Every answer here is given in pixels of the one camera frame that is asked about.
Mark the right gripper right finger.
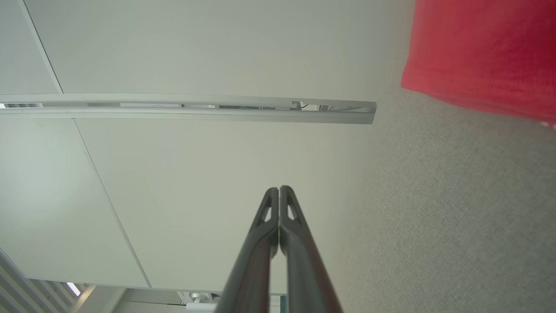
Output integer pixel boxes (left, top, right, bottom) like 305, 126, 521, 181
279, 186, 344, 313

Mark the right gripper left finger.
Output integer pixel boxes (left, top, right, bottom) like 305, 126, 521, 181
215, 187, 279, 313

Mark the red jersey with white sleeves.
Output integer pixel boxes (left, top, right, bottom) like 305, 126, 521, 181
400, 0, 556, 130

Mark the white ceiling device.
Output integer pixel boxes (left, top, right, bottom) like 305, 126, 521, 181
176, 290, 226, 313

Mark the grey fabric sofa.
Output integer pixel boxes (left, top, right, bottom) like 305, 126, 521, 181
332, 85, 556, 313

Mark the grey double partition post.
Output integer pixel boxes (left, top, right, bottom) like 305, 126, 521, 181
0, 93, 377, 125

